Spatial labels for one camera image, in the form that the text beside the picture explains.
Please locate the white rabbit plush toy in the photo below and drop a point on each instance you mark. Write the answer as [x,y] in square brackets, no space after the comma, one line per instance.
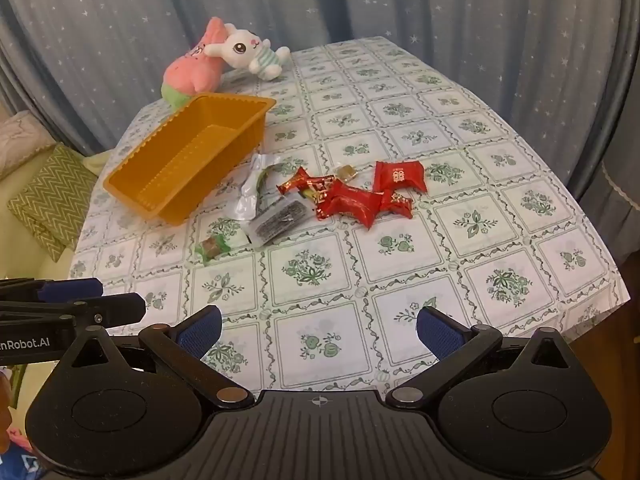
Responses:
[240,47]

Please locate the small red snack packet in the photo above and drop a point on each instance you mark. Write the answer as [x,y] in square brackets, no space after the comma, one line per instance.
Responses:
[398,204]

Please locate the blue star-print curtain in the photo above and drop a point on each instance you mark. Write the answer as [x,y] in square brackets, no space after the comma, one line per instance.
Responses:
[125,35]

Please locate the green wrapped candy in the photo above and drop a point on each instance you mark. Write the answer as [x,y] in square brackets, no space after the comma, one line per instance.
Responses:
[215,247]

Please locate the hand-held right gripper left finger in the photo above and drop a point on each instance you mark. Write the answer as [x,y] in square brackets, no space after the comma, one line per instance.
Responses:
[199,334]

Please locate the pink star plush toy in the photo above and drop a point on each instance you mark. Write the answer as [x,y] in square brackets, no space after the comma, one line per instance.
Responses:
[190,72]

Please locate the red pillow-shaped snack packet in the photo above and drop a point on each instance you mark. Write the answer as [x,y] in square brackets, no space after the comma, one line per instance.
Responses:
[350,202]

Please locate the yellow-green sofa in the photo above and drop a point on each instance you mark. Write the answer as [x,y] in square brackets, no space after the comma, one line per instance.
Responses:
[20,260]

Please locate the clear packet of dark seeds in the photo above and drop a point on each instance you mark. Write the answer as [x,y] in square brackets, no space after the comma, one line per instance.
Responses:
[277,220]

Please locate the square red snack packet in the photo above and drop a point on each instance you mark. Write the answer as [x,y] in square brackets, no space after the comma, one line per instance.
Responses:
[400,176]

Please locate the orange plastic tray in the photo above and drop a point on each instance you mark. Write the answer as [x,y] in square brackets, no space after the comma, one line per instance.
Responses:
[200,160]

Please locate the white snack wrapper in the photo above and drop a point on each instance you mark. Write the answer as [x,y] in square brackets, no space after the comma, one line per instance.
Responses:
[250,190]

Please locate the beige embroidered pillow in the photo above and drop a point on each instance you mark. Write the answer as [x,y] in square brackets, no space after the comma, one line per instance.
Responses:
[20,140]

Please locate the green zigzag pillow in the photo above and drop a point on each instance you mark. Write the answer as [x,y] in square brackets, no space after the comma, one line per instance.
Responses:
[50,200]

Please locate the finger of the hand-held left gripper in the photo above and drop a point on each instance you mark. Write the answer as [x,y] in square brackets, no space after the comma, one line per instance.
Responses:
[75,290]
[100,307]

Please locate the blue lace-trimmed cloth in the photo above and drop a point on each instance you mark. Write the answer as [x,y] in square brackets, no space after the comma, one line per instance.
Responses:
[622,195]

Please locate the dark red twisted candy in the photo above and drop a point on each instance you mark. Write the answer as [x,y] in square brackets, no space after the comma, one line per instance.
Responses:
[295,181]

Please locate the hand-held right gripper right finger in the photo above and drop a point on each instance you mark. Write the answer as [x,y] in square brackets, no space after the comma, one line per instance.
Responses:
[441,334]

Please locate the red and gold candy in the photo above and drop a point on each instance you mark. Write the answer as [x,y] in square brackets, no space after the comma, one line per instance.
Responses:
[317,191]

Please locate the green floral tablecloth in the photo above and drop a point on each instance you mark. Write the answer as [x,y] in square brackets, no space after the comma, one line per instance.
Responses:
[320,270]

